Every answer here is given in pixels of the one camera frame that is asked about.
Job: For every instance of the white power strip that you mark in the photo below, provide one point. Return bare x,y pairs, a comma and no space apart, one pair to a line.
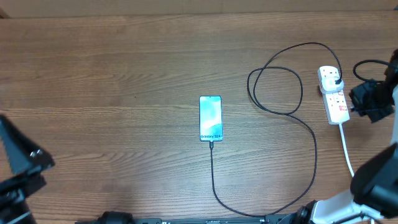
335,103

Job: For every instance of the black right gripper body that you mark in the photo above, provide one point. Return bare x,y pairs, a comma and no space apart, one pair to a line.
371,101

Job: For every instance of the white charger plug adapter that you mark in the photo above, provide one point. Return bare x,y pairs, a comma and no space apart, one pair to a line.
329,85

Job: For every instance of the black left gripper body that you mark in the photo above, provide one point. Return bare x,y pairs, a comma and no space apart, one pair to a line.
13,193

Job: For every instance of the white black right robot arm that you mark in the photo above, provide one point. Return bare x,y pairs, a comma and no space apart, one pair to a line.
373,190

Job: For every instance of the blue screen smartphone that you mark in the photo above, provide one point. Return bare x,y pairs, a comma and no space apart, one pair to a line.
211,120

